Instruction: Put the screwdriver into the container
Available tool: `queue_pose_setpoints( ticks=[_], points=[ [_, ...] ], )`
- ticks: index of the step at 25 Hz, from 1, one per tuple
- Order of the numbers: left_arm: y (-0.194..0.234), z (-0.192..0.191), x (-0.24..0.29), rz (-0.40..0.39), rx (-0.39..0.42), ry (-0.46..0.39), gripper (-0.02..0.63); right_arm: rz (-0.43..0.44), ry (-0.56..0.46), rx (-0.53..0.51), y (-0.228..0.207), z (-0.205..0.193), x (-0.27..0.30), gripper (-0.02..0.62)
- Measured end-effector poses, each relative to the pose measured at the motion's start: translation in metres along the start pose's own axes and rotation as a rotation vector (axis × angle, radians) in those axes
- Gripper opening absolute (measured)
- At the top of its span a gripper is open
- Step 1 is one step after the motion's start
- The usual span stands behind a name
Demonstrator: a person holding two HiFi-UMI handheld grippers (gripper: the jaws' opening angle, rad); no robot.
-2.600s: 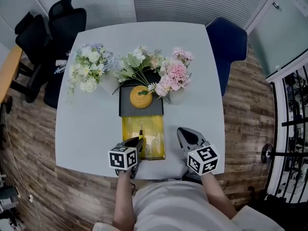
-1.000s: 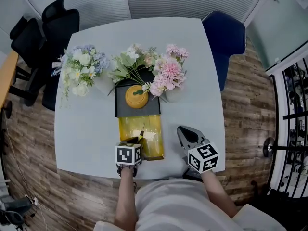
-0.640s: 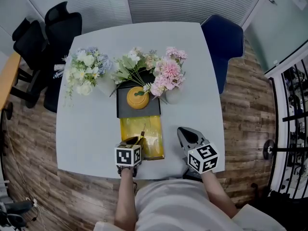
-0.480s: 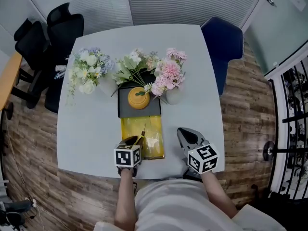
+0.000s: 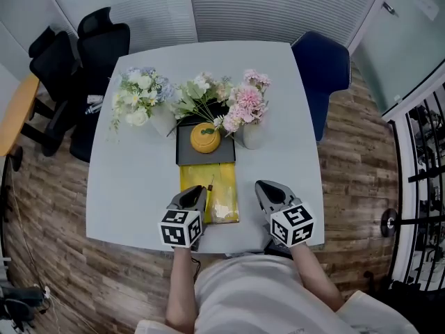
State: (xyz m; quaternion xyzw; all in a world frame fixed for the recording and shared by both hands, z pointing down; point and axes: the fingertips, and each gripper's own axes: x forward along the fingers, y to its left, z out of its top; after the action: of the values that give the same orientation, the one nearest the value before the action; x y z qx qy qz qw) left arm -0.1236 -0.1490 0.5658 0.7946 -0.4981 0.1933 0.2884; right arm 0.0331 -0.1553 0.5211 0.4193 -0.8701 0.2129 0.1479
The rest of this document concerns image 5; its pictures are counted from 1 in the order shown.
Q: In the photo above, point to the person's white shirt torso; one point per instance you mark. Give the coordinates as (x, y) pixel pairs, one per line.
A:
(260, 298)

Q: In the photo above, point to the grey vase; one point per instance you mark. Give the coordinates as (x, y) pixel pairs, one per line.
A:
(253, 136)

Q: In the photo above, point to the pink flower bouquet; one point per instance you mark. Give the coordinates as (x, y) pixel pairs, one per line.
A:
(247, 99)

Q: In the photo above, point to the black open box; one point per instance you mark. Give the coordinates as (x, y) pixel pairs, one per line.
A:
(227, 153)

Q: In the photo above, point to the white vase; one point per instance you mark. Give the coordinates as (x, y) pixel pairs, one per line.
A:
(163, 120)

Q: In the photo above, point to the white and blue flower bouquet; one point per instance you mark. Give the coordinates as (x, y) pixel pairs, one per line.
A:
(139, 92)

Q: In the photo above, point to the blue chair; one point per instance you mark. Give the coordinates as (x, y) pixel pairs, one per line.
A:
(320, 71)

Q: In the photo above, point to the white small packet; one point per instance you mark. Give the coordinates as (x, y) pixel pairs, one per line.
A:
(95, 99)

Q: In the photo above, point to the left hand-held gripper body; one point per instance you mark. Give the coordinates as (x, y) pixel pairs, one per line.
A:
(180, 228)

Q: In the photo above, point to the black metal railing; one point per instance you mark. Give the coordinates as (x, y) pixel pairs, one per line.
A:
(424, 176)

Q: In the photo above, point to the white paper notice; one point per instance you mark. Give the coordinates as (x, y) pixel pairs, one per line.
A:
(426, 5)

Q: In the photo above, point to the orange wooden side desk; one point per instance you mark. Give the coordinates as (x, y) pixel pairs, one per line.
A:
(17, 117)

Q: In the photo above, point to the cream and green flower bouquet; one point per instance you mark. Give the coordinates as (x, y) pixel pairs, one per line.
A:
(198, 92)

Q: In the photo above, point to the thin-shaft screwdriver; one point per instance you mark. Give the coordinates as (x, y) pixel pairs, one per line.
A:
(210, 187)

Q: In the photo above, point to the black mesh office chair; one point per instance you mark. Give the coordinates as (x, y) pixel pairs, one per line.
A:
(101, 47)
(52, 61)

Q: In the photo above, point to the person's right forearm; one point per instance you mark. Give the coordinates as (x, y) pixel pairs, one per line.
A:
(313, 277)

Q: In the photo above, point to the black round disc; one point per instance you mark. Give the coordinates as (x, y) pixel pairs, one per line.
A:
(388, 222)

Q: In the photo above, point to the yellow plastic container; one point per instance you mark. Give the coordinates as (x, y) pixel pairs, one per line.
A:
(224, 186)

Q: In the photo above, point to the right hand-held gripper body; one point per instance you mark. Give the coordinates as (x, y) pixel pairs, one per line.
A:
(292, 224)

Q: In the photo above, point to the clear plastic bottle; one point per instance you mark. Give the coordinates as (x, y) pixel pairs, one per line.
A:
(93, 108)

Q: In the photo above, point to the person's left forearm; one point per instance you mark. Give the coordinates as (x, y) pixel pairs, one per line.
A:
(180, 291)

